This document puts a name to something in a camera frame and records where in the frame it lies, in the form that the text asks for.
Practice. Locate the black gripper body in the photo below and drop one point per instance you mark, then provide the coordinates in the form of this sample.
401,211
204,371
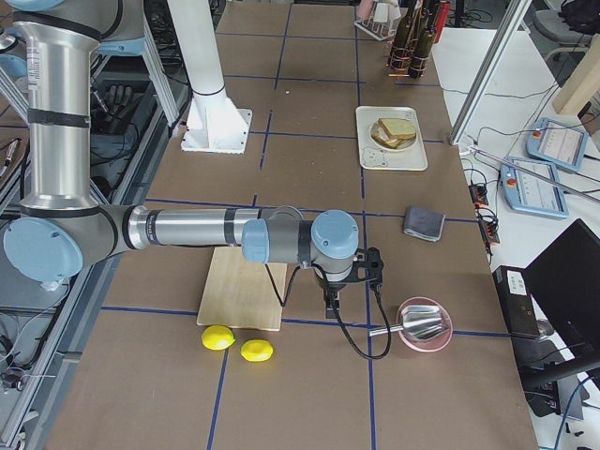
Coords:
331,286

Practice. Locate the white round plate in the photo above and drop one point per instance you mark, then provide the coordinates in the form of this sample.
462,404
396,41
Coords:
403,145

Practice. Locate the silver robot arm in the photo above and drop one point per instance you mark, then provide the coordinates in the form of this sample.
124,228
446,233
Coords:
62,229

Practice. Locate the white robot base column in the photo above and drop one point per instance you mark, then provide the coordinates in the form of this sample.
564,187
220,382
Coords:
214,124

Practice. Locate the white bear tray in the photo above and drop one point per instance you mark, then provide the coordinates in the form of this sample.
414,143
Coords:
374,156

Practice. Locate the grey folded cloth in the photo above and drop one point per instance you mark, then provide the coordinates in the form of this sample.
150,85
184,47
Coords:
423,224

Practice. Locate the metal scoop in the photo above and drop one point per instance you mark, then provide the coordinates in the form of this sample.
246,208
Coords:
417,323

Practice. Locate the pink bowl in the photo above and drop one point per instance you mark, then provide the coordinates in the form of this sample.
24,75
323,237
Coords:
430,344

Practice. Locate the orange terminal block strip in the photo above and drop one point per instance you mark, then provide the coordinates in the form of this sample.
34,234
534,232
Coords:
487,220

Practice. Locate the wooden cutting board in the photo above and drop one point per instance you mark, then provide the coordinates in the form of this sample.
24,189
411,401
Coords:
242,294

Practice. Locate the right yellow lemon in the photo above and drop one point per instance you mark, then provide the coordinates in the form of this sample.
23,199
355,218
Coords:
257,350

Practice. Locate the yellow lemon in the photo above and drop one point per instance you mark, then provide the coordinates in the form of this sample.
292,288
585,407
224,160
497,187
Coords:
257,350
217,337

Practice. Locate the black computer box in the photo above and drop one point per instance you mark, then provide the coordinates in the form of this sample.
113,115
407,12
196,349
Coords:
516,302

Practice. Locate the left yellow lemon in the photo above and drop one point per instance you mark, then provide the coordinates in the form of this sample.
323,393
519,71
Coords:
217,337

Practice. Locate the near blue teach pendant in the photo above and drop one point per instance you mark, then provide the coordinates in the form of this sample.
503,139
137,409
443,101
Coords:
530,194

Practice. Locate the blue teach pendant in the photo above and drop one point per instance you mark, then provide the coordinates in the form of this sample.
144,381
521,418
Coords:
558,143
530,194

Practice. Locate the pink grabber stick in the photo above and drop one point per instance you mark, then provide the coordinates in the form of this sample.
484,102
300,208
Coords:
474,149

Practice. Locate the black monitor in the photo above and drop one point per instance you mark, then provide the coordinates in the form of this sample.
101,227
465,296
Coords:
564,282

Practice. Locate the dark green wine bottle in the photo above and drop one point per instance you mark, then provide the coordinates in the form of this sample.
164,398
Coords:
403,36

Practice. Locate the far blue teach pendant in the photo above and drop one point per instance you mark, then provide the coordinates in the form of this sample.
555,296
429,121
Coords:
558,143

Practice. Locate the copper wire bottle rack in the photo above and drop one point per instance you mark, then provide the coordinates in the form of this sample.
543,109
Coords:
404,62

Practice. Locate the white wire cup rack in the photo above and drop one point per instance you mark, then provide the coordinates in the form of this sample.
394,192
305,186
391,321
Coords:
378,18

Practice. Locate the aluminium frame post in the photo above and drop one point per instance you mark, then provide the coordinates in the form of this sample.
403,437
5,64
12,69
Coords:
508,26

